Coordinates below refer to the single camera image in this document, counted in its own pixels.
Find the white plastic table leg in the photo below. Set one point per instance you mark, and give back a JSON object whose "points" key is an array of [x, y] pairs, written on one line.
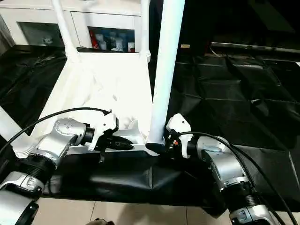
{"points": [[144, 28], [65, 30], [166, 58], [11, 122]]}

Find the white plastic table top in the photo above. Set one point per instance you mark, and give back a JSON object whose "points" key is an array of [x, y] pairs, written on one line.
{"points": [[105, 77]]}

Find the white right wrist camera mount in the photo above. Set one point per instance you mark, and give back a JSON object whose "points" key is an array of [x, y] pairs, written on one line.
{"points": [[179, 122]]}

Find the white cup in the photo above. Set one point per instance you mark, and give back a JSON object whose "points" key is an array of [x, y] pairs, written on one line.
{"points": [[131, 47]]}

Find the white glass-door cabinet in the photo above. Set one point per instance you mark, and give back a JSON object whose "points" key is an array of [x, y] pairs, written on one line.
{"points": [[35, 11]]}

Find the red packet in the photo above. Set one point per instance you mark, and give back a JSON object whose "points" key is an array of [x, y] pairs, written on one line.
{"points": [[94, 41]]}

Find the white flat board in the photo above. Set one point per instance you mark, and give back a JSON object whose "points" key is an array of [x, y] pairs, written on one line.
{"points": [[298, 63]]}

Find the dark metal pole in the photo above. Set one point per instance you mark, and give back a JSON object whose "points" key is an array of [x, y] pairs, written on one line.
{"points": [[246, 46]]}

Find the tall white jar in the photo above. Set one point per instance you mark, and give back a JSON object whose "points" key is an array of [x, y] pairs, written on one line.
{"points": [[119, 44]]}

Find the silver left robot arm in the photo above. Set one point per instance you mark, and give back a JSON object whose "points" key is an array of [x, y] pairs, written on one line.
{"points": [[63, 131]]}

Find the small beige label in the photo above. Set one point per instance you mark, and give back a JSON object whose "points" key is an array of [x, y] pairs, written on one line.
{"points": [[184, 46]]}

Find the black backdrop cloth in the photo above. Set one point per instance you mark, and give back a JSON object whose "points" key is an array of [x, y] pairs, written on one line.
{"points": [[234, 21]]}

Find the black glossy mat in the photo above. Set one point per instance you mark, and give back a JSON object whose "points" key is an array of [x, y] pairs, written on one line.
{"points": [[234, 105]]}

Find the grey crumpled object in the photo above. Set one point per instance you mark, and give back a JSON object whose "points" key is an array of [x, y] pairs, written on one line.
{"points": [[88, 1]]}

